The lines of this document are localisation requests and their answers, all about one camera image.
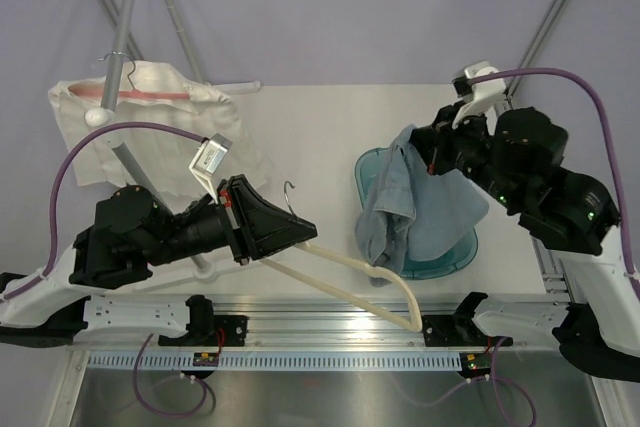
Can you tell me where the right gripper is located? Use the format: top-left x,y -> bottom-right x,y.
410,98 -> 527,210

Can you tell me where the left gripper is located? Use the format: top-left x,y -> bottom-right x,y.
143,175 -> 318,268

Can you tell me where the white pleated skirt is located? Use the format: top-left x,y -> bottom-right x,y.
48,76 -> 271,198

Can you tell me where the cream velvet hanger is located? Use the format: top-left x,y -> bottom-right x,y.
255,181 -> 423,333

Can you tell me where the pink hanger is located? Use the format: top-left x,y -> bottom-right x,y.
67,57 -> 194,102

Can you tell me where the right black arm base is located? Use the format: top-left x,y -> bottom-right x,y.
422,292 -> 499,347

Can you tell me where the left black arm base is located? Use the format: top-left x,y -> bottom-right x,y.
158,295 -> 249,347

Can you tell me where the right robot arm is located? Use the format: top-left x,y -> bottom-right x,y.
410,103 -> 639,382

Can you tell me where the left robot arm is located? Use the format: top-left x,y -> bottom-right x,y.
1,175 -> 317,348

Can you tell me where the teal plastic bin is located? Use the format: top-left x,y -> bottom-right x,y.
353,145 -> 479,282

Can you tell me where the grey clothes rack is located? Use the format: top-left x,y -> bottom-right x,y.
100,0 -> 262,291

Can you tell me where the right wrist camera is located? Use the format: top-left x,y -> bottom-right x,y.
452,61 -> 507,129

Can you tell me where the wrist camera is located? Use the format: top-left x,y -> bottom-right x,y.
189,133 -> 233,202
452,61 -> 507,129

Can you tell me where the aluminium mounting rail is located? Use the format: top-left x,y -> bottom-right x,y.
69,294 -> 566,353

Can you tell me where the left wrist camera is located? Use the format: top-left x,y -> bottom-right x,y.
189,133 -> 233,202

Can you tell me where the white slotted cable duct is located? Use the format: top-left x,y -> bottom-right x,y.
87,351 -> 462,372

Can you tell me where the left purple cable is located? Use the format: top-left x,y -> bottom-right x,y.
0,121 -> 209,298

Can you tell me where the aluminium frame post right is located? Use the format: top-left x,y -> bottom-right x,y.
504,0 -> 601,98

